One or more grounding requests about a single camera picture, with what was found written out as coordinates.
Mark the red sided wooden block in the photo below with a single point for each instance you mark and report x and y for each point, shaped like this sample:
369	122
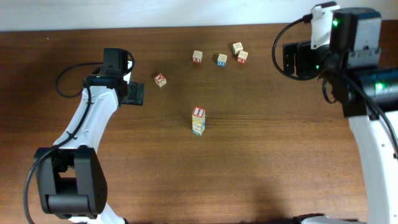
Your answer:
242	57

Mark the red 9 wooden block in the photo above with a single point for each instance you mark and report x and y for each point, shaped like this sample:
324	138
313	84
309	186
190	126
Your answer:
199	124

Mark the red X wooden block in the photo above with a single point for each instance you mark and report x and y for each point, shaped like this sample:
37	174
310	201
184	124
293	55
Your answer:
197	56

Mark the green R wooden block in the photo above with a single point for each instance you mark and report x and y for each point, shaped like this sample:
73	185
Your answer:
237	47

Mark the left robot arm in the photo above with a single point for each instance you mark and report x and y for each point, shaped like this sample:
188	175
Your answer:
70	180

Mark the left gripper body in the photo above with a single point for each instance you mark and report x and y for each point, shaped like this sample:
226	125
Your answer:
136	96

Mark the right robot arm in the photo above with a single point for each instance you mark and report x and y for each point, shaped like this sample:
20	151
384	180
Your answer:
344	52

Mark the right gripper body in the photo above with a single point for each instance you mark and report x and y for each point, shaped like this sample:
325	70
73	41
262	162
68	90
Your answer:
310	61

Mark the wooden block red side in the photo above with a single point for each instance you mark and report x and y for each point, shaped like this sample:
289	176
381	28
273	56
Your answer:
199	133

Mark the red I wooden block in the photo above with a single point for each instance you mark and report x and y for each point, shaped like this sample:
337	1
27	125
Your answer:
198	113

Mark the blue sided wooden block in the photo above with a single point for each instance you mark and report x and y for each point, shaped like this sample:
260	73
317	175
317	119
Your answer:
221	60

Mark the yellow sided wooden block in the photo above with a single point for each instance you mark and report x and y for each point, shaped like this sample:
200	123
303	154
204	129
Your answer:
198	120

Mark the red A wooden block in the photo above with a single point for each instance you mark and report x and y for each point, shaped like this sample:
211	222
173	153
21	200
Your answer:
160	80

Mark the plain wooden block yellow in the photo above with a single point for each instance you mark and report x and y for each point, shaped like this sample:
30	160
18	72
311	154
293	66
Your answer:
198	128

